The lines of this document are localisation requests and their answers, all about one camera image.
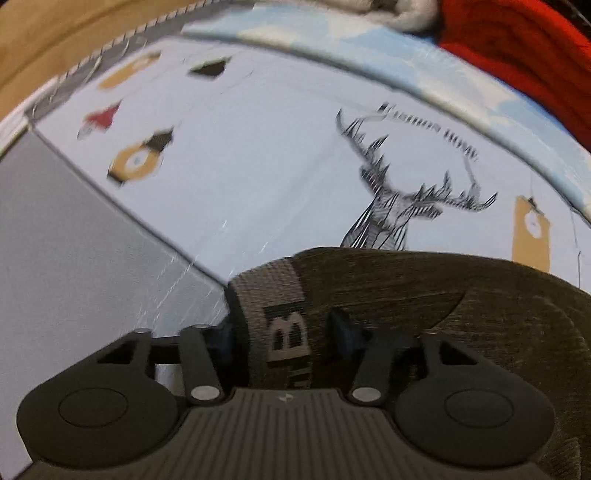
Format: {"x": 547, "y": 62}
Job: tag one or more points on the dark brown pants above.
{"x": 415, "y": 295}

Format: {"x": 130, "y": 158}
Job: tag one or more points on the deer printed bed sheet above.
{"x": 258, "y": 152}

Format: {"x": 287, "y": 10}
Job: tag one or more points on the light blue patterned blanket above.
{"x": 415, "y": 60}

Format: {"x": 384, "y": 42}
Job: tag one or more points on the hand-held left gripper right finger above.
{"x": 339, "y": 331}

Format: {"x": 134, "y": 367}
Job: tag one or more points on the red fleece blanket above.
{"x": 521, "y": 46}

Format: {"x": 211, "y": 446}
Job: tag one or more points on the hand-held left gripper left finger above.
{"x": 222, "y": 345}

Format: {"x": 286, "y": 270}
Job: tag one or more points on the white folded quilt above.
{"x": 406, "y": 11}

